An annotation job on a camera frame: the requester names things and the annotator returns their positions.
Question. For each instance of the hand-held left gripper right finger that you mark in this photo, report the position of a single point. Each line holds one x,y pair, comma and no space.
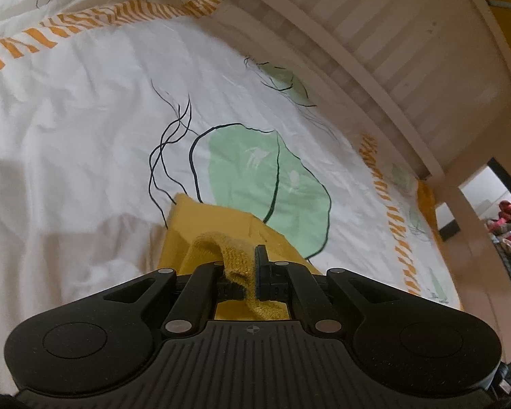
262,277

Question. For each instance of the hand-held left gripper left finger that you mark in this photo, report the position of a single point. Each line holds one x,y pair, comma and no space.
204,285

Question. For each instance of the pile of pink clothes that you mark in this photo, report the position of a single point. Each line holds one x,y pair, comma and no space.
509,238

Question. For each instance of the mustard yellow knit sweater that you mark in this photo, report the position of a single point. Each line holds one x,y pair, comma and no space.
208,230

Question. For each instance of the white leaf-print bed cover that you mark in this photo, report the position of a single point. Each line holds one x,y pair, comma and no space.
89,115

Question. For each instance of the light wooden bed frame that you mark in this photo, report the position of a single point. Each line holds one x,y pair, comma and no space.
366,34

